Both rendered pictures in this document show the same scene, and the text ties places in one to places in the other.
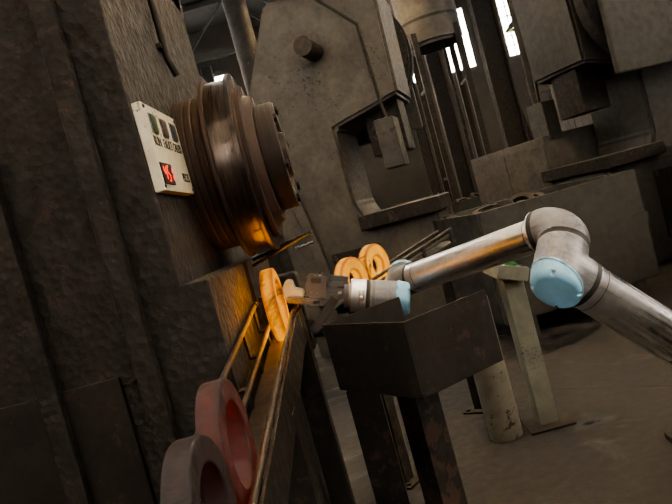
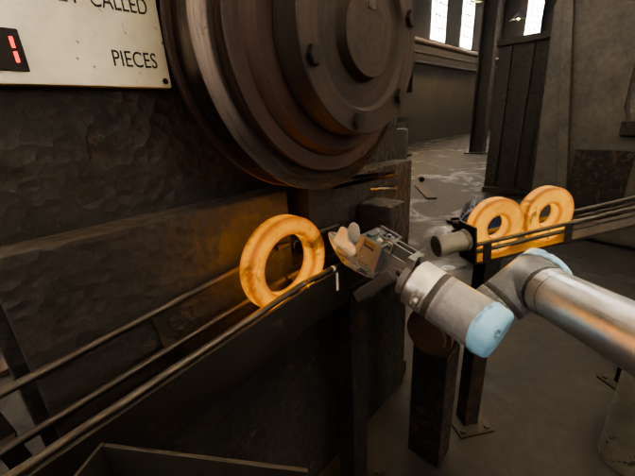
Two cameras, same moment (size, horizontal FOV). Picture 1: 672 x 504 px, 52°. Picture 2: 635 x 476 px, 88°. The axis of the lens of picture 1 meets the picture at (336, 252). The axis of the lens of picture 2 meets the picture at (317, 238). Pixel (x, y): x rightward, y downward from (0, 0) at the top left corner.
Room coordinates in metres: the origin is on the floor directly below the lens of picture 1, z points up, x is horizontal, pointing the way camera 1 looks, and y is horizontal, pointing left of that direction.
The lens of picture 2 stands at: (1.37, -0.26, 1.00)
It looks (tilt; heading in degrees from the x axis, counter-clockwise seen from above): 20 degrees down; 44
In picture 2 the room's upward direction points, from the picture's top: 3 degrees counter-clockwise
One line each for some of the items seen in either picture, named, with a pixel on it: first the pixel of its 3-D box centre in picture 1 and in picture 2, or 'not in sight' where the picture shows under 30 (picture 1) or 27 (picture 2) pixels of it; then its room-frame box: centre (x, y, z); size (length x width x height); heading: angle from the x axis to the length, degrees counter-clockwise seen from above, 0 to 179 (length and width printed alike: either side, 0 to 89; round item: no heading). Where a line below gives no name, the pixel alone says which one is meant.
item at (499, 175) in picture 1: (542, 206); not in sight; (5.88, -1.79, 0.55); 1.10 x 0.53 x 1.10; 18
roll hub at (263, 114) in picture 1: (278, 156); (356, 37); (1.83, 0.08, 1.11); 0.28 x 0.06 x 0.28; 178
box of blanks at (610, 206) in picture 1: (536, 253); not in sight; (4.24, -1.19, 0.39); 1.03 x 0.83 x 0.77; 103
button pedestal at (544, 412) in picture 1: (525, 340); not in sight; (2.49, -0.58, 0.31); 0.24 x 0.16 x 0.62; 178
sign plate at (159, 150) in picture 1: (165, 152); (47, 5); (1.50, 0.30, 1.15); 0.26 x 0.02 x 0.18; 178
